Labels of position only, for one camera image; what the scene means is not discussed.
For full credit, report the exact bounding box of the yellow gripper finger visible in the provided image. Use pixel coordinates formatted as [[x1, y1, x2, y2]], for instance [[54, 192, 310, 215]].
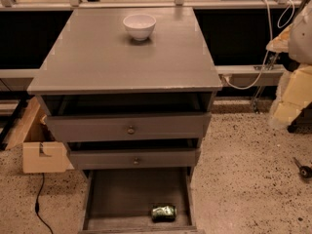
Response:
[[268, 64, 312, 128], [266, 24, 292, 53]]

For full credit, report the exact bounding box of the green soda can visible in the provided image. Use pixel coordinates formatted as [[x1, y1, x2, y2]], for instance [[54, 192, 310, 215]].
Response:
[[151, 205, 176, 221]]

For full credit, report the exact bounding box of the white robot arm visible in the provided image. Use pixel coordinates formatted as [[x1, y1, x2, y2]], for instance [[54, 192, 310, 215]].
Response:
[[266, 6, 312, 129]]

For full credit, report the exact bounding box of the top grey drawer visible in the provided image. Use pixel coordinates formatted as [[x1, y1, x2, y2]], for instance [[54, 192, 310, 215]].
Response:
[[46, 113, 211, 142]]

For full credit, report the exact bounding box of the middle grey drawer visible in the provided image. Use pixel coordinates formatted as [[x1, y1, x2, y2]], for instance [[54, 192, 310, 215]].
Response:
[[69, 148, 201, 170]]

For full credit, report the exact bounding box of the grey drawer cabinet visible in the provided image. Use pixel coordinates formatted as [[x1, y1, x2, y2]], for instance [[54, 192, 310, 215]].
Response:
[[27, 7, 224, 234]]

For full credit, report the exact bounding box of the bottom grey open drawer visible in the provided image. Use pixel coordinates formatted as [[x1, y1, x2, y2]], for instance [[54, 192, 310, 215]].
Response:
[[78, 168, 206, 234]]

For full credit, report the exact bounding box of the white ceramic bowl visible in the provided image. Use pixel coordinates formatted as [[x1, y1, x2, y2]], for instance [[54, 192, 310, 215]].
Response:
[[123, 14, 156, 41]]

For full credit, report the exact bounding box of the white cable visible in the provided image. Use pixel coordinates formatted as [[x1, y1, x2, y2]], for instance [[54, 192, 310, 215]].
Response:
[[223, 0, 296, 91]]

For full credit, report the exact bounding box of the black handled tool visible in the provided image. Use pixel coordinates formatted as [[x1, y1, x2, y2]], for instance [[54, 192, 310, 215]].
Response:
[[293, 158, 312, 178]]

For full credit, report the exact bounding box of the black floor cable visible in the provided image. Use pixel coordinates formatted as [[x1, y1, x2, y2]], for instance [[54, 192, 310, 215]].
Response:
[[34, 173, 55, 234]]

